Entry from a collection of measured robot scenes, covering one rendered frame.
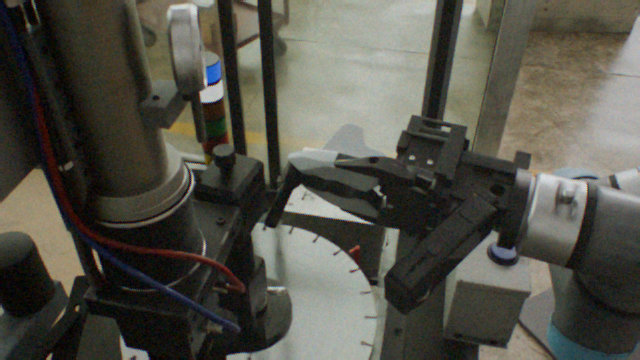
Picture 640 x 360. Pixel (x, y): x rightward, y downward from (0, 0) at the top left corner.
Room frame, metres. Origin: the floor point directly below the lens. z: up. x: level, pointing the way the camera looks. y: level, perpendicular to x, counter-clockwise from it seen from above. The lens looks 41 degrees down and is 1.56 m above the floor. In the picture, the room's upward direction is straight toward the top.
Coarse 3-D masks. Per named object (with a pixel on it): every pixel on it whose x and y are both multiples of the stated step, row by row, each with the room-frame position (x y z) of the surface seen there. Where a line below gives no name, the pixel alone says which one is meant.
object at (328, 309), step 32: (256, 224) 0.61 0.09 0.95; (288, 256) 0.55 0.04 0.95; (320, 256) 0.55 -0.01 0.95; (288, 288) 0.49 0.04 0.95; (320, 288) 0.49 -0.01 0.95; (352, 288) 0.49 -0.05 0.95; (320, 320) 0.44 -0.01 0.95; (352, 320) 0.44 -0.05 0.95; (128, 352) 0.39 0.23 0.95; (256, 352) 0.39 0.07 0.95; (288, 352) 0.39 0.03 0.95; (320, 352) 0.39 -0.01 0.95; (352, 352) 0.39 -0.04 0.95
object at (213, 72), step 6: (204, 54) 0.76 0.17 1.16; (210, 54) 0.76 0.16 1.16; (216, 54) 0.76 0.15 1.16; (210, 60) 0.74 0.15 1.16; (216, 60) 0.74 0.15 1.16; (210, 66) 0.73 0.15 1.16; (216, 66) 0.73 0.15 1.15; (210, 72) 0.73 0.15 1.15; (216, 72) 0.73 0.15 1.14; (210, 78) 0.73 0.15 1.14; (216, 78) 0.73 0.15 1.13
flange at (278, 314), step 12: (264, 300) 0.45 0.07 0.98; (276, 300) 0.46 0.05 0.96; (288, 300) 0.46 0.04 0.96; (216, 312) 0.44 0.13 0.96; (228, 312) 0.44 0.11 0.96; (264, 312) 0.44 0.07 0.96; (276, 312) 0.44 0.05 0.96; (288, 312) 0.44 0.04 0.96; (276, 324) 0.42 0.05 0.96; (288, 324) 0.43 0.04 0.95; (276, 336) 0.41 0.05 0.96
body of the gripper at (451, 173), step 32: (416, 128) 0.42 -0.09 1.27; (416, 160) 0.39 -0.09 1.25; (448, 160) 0.38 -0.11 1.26; (480, 160) 0.39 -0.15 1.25; (384, 192) 0.37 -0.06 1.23; (416, 192) 0.35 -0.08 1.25; (448, 192) 0.35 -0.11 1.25; (480, 192) 0.36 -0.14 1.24; (512, 192) 0.35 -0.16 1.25; (416, 224) 0.37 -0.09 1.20; (512, 224) 0.33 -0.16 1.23
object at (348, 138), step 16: (352, 128) 0.43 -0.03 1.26; (336, 144) 0.42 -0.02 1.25; (352, 144) 0.41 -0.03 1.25; (288, 160) 0.41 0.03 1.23; (304, 160) 0.40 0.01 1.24; (320, 160) 0.39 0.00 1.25; (320, 176) 0.39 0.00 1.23; (336, 176) 0.39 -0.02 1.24; (352, 176) 0.38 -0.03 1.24; (368, 176) 0.37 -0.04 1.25
